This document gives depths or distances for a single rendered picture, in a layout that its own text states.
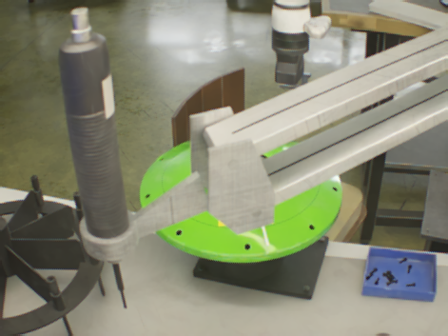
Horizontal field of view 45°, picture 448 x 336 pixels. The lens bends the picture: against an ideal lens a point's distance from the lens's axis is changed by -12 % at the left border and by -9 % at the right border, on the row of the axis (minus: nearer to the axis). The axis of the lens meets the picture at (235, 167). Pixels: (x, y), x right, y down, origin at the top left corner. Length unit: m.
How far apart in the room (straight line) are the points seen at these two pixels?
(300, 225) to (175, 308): 0.24
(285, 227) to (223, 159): 0.39
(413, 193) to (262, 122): 2.31
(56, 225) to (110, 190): 0.54
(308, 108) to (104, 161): 0.17
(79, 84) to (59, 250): 0.55
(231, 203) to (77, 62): 0.17
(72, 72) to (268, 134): 0.16
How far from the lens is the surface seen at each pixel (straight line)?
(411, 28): 1.95
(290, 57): 1.16
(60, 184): 2.85
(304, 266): 0.99
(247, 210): 0.49
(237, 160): 0.46
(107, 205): 0.47
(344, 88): 0.49
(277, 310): 0.94
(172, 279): 0.99
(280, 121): 0.47
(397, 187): 2.78
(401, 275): 1.02
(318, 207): 0.88
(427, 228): 1.22
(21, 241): 0.94
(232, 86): 1.66
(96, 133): 0.43
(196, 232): 0.83
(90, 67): 0.40
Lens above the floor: 1.62
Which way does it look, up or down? 35 degrees down
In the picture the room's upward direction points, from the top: straight up
